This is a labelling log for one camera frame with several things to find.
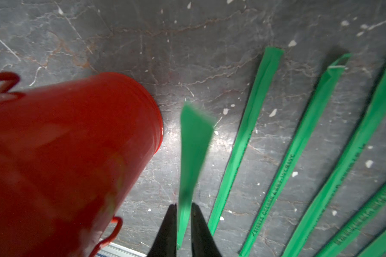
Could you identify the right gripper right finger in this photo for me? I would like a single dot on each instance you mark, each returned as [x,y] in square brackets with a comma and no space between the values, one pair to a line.
[202,243]

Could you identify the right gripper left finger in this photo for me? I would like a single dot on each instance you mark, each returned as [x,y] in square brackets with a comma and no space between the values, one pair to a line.
[165,242]

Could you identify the green straw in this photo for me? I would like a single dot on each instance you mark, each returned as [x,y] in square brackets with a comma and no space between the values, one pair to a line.
[376,248]
[264,76]
[374,115]
[196,133]
[351,230]
[313,112]

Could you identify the red cylindrical container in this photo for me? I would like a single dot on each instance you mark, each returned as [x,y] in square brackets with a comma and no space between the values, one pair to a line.
[69,155]

